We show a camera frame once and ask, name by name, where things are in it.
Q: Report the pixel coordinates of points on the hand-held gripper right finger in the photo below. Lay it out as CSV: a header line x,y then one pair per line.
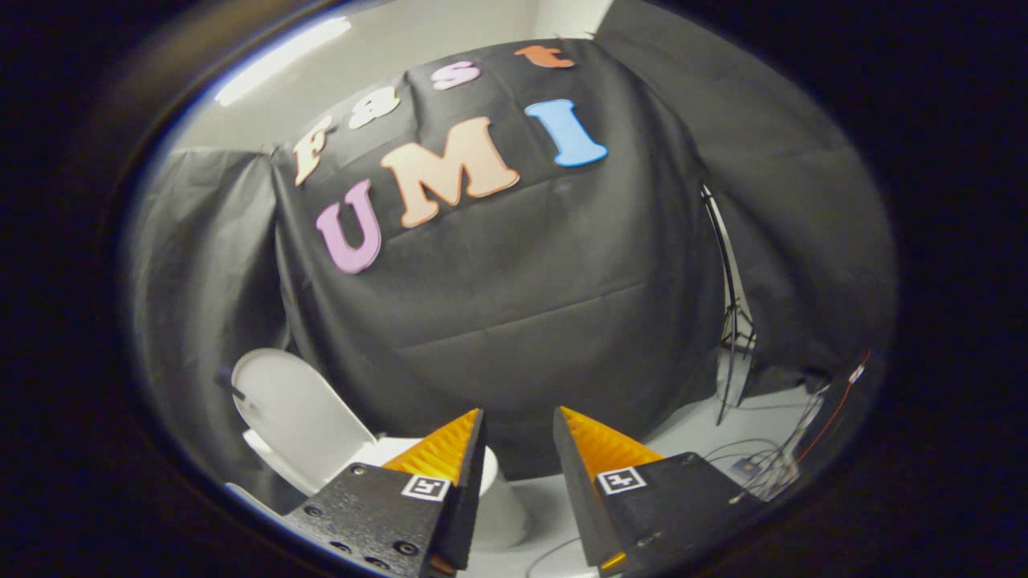
x,y
580,498

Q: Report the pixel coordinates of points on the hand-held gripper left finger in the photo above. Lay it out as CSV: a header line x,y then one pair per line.
x,y
466,498

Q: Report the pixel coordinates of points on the white toilet lid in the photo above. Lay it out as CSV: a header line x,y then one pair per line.
x,y
301,417

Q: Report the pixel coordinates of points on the white toilet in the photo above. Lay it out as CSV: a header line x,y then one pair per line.
x,y
502,514

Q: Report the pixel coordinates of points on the small dark electronic box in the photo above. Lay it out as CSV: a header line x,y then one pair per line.
x,y
757,466

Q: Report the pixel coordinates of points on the black backdrop cloth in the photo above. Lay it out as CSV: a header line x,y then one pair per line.
x,y
530,321

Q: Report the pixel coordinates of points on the black tripod light stand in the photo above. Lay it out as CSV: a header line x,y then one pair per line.
x,y
729,273

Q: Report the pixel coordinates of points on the black flat board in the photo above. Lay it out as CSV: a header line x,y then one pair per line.
x,y
847,417

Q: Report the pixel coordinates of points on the plain black side cloth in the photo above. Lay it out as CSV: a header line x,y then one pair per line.
x,y
787,201
201,281

